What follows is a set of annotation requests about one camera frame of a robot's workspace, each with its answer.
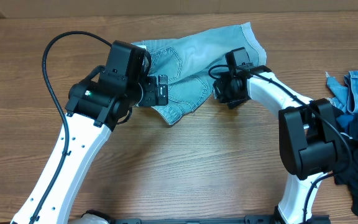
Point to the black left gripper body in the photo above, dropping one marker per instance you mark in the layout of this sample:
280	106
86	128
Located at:
150	97

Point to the blue denim garment pile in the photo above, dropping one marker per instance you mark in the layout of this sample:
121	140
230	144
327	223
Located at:
345	96

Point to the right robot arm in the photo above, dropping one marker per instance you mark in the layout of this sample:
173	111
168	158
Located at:
310	144

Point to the light blue denim shorts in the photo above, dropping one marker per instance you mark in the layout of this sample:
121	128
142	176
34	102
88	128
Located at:
186	61

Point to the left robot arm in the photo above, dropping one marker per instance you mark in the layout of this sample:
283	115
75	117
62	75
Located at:
96	105

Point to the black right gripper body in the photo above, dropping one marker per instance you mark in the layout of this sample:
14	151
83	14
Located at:
221	90

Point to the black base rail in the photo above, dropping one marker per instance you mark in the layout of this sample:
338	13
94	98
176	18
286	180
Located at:
96	217

